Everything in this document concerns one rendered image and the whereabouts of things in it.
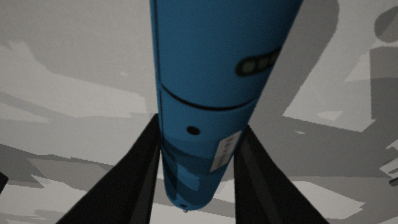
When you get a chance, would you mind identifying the red and black screwdriver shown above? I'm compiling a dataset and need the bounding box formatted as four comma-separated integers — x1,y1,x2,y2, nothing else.
389,177,398,187

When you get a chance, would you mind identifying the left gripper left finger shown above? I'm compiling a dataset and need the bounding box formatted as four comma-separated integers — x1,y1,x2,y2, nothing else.
56,113,161,224

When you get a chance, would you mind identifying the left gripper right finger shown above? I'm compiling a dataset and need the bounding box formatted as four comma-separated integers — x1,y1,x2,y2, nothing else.
234,125,329,224

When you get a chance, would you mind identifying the dark blue electric screwdriver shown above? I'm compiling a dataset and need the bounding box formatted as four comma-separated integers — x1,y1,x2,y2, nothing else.
150,0,303,213

